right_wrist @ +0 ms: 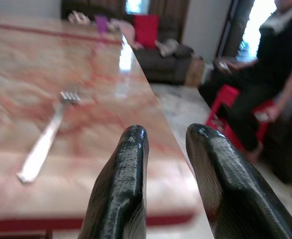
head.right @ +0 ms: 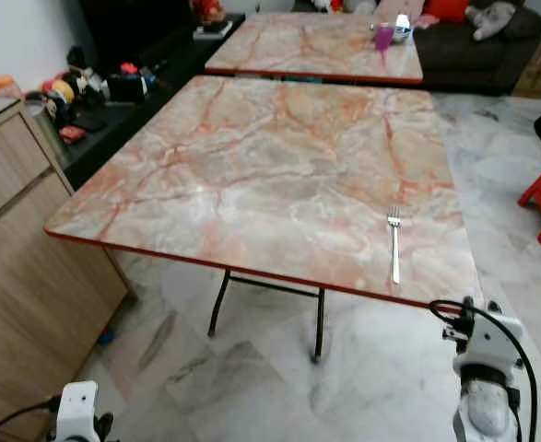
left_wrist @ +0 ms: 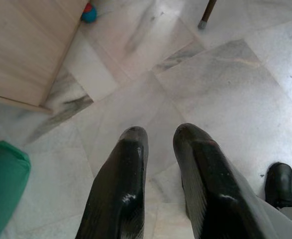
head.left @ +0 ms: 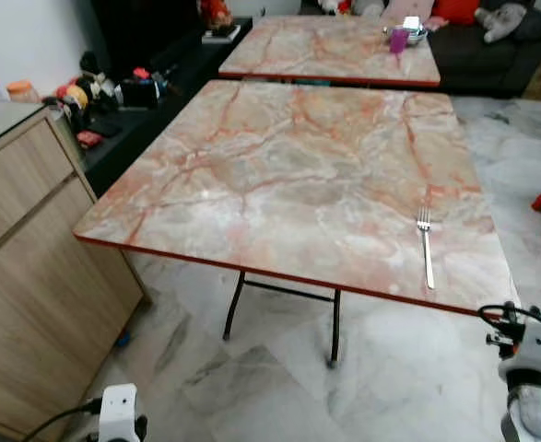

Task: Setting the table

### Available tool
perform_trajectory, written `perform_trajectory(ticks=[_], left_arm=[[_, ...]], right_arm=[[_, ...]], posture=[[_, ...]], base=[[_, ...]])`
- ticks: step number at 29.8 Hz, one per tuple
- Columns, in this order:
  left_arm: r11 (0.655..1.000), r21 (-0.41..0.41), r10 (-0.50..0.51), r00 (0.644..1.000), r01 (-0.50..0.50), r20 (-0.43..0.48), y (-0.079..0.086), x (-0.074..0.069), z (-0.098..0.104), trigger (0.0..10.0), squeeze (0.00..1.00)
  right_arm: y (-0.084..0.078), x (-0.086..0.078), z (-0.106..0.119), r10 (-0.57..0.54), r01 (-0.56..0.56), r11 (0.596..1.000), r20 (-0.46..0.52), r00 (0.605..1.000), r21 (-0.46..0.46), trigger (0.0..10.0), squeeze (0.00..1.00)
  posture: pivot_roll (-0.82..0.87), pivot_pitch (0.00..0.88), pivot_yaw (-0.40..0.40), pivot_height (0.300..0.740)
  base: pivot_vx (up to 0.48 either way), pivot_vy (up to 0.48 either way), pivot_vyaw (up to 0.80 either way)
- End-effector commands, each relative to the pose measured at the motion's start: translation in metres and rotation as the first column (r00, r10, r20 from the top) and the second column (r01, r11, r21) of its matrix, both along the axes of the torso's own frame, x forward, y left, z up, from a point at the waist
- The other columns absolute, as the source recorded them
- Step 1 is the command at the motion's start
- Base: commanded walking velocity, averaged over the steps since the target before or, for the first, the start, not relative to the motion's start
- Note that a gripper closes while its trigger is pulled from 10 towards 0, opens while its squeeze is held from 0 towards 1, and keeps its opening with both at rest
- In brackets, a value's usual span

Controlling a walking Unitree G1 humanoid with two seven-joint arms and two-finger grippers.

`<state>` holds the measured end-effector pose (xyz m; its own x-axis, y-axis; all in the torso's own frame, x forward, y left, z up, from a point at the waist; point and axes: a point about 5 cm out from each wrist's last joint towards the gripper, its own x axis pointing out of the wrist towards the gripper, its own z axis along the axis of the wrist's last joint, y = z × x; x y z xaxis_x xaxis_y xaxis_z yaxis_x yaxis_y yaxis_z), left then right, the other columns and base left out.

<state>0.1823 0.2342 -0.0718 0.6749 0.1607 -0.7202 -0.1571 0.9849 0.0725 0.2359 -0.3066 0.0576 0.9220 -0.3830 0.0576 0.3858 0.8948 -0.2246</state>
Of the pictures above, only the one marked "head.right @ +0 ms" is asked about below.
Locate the brown cardboard box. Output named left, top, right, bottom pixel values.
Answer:
left=512, top=39, right=541, bottom=99

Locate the black television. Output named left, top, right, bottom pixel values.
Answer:
left=76, top=0, right=197, bottom=73

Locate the silver metal fork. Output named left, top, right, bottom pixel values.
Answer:
left=387, top=205, right=404, bottom=285

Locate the grey plush toy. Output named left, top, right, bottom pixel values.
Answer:
left=465, top=0, right=518, bottom=41

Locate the red laughing Buddha statue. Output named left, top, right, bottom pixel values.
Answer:
left=190, top=0, right=225, bottom=26

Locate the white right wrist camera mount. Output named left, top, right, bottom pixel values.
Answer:
left=454, top=299, right=527, bottom=369

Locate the stainless steel bowl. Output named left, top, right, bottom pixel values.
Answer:
left=371, top=14, right=415, bottom=43

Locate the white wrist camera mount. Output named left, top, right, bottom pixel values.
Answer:
left=55, top=380, right=100, bottom=442
left=454, top=299, right=527, bottom=369

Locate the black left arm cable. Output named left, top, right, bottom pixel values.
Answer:
left=0, top=396, right=61, bottom=441

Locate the pink cushion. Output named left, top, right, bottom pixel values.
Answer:
left=371, top=0, right=426, bottom=21

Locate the purple plastic cup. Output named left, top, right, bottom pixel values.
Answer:
left=374, top=24, right=394, bottom=52

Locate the white paper stack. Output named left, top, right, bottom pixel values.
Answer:
left=194, top=20, right=234, bottom=40

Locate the marble top folding table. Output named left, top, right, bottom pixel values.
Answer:
left=204, top=11, right=425, bottom=86
left=44, top=76, right=483, bottom=363

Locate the red cushion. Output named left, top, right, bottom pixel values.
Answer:
left=425, top=0, right=472, bottom=23

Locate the orange lid jar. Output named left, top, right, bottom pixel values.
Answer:
left=0, top=74, right=22, bottom=99

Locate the yellow round toy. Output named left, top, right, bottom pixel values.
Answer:
left=51, top=80, right=76, bottom=104

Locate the dark sofa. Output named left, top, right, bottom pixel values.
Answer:
left=293, top=0, right=541, bottom=95

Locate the red packet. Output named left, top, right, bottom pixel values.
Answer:
left=58, top=126, right=87, bottom=144

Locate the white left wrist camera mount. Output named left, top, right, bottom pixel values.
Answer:
left=55, top=380, right=100, bottom=442

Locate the light wooden cabinet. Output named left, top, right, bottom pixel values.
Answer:
left=0, top=95, right=131, bottom=442

